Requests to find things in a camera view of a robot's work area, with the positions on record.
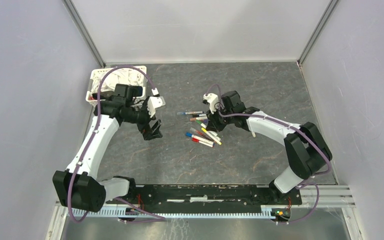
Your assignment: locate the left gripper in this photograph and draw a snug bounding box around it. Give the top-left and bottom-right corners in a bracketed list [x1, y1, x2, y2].
[123, 96, 163, 141]

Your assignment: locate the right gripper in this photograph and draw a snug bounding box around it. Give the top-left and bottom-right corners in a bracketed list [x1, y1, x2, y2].
[205, 105, 234, 133]

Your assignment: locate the white grey pen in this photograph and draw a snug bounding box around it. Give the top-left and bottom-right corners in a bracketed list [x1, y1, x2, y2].
[208, 131, 221, 141]

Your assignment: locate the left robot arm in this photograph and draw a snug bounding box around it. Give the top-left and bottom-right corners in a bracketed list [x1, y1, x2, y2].
[52, 84, 166, 213]

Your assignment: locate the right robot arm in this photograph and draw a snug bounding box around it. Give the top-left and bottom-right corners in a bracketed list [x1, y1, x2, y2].
[203, 91, 333, 204]

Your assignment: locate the brown cap pen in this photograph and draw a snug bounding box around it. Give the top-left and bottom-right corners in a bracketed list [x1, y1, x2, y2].
[189, 116, 208, 122]

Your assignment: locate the blue cap silver pen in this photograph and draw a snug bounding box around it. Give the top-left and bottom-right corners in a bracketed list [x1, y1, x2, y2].
[176, 111, 204, 115]

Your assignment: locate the red cap white pen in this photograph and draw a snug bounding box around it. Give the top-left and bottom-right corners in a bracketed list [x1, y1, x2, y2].
[192, 138, 214, 148]

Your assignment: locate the blue cap white pen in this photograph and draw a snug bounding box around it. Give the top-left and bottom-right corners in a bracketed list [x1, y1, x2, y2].
[185, 132, 215, 145]

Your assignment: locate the white cloth in basket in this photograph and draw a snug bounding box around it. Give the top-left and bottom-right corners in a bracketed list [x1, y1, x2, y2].
[89, 68, 147, 94]

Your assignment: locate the white plastic basket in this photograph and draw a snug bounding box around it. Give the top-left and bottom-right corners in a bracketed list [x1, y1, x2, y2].
[85, 65, 148, 108]

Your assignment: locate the right base electronics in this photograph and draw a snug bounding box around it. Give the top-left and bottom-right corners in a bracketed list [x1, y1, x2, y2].
[270, 208, 291, 223]

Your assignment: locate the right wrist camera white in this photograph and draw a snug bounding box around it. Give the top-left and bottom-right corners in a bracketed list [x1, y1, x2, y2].
[203, 93, 220, 112]

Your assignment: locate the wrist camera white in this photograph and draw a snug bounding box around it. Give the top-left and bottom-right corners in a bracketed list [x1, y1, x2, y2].
[203, 93, 220, 112]
[147, 96, 166, 118]

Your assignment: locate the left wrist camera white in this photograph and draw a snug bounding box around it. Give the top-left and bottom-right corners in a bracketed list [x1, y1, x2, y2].
[147, 96, 166, 118]

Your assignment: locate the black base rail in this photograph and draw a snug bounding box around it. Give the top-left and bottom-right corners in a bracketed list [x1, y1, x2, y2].
[123, 184, 303, 214]

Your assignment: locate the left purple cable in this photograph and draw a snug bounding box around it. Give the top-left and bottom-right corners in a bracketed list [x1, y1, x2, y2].
[66, 65, 166, 224]

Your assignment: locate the purple cable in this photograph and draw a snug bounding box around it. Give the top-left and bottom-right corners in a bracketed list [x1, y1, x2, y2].
[66, 65, 166, 224]
[205, 83, 333, 225]

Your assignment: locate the grey slotted cable duct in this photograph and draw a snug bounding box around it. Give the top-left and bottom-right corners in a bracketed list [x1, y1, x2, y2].
[87, 206, 276, 220]

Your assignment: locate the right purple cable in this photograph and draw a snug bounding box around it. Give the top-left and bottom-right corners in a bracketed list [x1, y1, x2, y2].
[205, 83, 333, 225]

